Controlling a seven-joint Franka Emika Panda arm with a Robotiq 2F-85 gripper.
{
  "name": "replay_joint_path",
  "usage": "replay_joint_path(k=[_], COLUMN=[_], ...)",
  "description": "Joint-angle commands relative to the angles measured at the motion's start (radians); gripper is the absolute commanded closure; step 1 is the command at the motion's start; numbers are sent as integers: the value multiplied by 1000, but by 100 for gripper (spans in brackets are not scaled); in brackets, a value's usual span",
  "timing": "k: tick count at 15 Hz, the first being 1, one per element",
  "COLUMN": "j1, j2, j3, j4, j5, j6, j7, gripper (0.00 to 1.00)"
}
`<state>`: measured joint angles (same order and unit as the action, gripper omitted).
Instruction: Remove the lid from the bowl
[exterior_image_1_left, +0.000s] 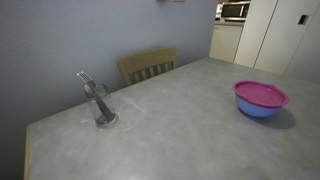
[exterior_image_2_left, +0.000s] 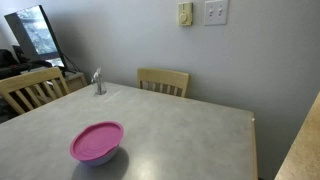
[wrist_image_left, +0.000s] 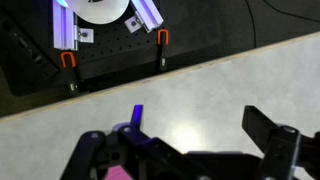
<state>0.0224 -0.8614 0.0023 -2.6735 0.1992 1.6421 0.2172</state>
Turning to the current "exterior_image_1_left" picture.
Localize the pink plastic bowl lid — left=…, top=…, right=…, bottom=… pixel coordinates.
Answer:
left=233, top=80, right=289, bottom=108

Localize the stainless microwave oven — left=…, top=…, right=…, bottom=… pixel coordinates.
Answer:
left=221, top=1, right=251, bottom=21

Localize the silver metal fork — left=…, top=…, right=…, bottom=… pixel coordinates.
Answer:
left=77, top=71, right=114, bottom=121

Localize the white kitchen cabinet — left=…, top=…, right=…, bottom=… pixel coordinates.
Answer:
left=209, top=25, right=243, bottom=63

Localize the clear glass jar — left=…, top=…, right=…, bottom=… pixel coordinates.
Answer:
left=85, top=84, right=116, bottom=127

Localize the wooden chair by wall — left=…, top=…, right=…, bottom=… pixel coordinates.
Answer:
left=117, top=47, right=176, bottom=86

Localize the blue plastic bowl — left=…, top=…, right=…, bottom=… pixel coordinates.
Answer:
left=235, top=97, right=280, bottom=118

